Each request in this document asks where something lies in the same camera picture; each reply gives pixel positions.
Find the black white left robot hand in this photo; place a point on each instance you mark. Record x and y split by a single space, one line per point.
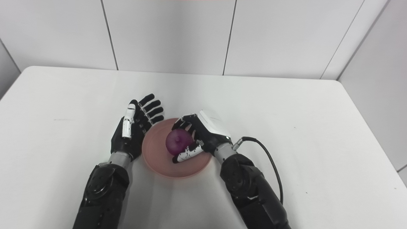
135 136

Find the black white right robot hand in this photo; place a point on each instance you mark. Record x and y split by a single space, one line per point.
208 133

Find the pink plate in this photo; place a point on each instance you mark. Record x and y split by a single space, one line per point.
155 156

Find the purple red onion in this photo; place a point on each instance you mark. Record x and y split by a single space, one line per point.
178 141

